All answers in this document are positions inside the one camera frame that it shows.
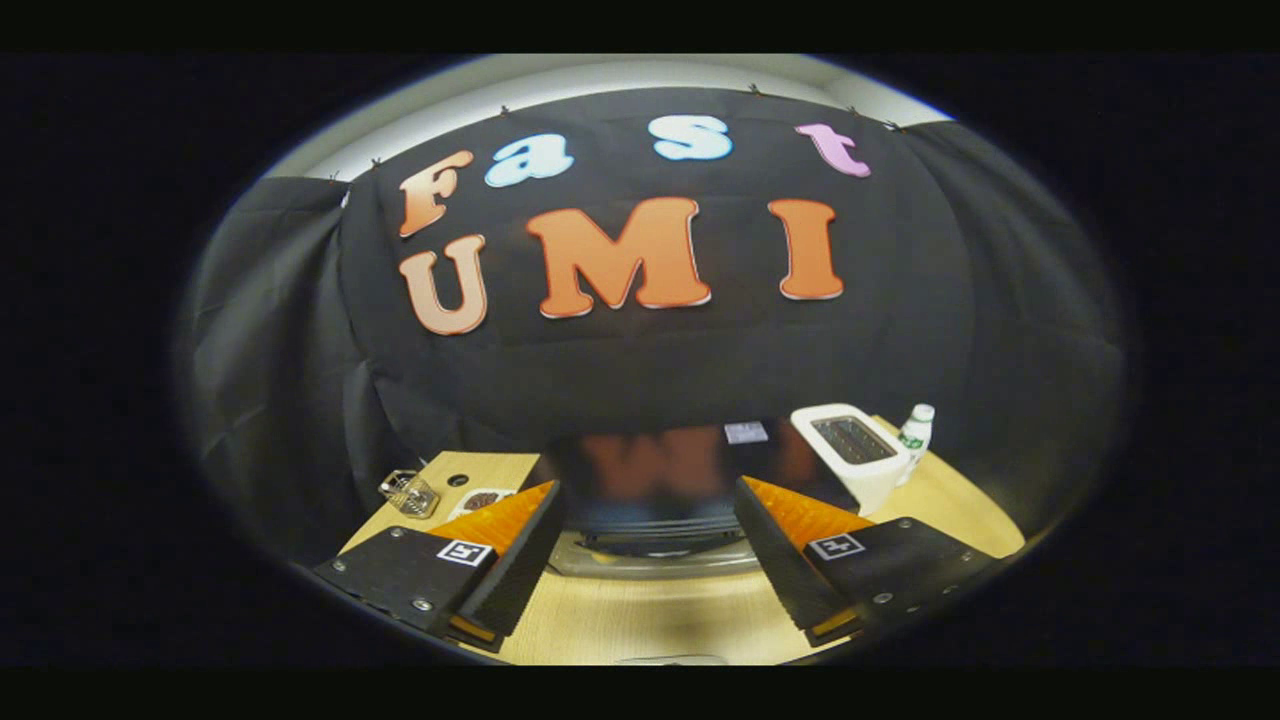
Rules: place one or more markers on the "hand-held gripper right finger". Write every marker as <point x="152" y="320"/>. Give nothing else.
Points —
<point x="780" y="575"/>

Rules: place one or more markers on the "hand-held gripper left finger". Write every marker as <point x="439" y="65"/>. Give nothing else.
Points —
<point x="520" y="575"/>

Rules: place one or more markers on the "black toaster oven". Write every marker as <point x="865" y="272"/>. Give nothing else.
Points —
<point x="650" y="480"/>

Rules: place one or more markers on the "white slot toaster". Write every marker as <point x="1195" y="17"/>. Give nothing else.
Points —
<point x="875" y="480"/>

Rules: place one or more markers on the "white patterned small plate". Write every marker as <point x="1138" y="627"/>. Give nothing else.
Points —
<point x="480" y="500"/>

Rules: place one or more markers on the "white bottle green label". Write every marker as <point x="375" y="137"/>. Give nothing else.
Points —
<point x="915" y="435"/>

